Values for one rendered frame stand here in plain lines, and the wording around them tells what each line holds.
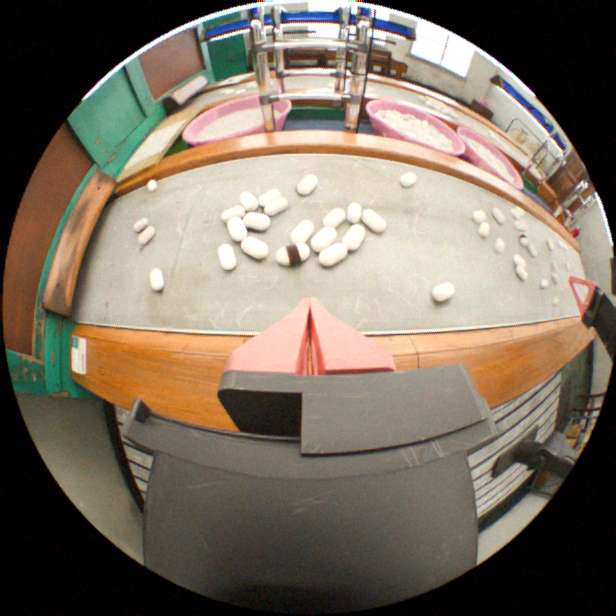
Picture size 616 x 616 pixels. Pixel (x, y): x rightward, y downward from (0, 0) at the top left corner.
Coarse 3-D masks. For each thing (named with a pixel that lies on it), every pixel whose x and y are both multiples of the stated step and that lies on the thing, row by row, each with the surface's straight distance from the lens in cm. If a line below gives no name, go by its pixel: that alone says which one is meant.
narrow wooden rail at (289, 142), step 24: (216, 144) 46; (240, 144) 42; (264, 144) 40; (288, 144) 39; (312, 144) 39; (336, 144) 40; (360, 144) 41; (384, 144) 43; (408, 144) 47; (168, 168) 48; (192, 168) 46; (432, 168) 46; (456, 168) 49; (120, 192) 59; (504, 192) 60
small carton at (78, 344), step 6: (72, 342) 45; (78, 342) 42; (84, 342) 43; (72, 348) 45; (78, 348) 42; (84, 348) 43; (72, 354) 45; (78, 354) 42; (84, 354) 43; (72, 360) 45; (78, 360) 42; (84, 360) 43; (72, 366) 45; (78, 366) 42; (84, 366) 43; (78, 372) 43; (84, 372) 43
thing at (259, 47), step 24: (264, 24) 40; (360, 24) 40; (264, 48) 39; (360, 48) 39; (264, 72) 40; (360, 72) 40; (264, 96) 41; (288, 96) 41; (312, 96) 41; (336, 96) 42; (360, 96) 42; (264, 120) 44
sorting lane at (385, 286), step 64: (192, 192) 40; (256, 192) 34; (320, 192) 33; (384, 192) 35; (448, 192) 44; (128, 256) 42; (192, 256) 31; (384, 256) 28; (448, 256) 34; (512, 256) 48; (576, 256) 127; (128, 320) 36; (192, 320) 28; (256, 320) 25; (384, 320) 26; (448, 320) 30; (512, 320) 41
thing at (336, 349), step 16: (320, 304) 11; (320, 320) 8; (336, 320) 8; (320, 336) 7; (336, 336) 7; (352, 336) 7; (320, 352) 6; (336, 352) 6; (352, 352) 6; (368, 352) 6; (384, 352) 6; (320, 368) 6; (336, 368) 5; (352, 368) 5; (368, 368) 6; (384, 368) 6
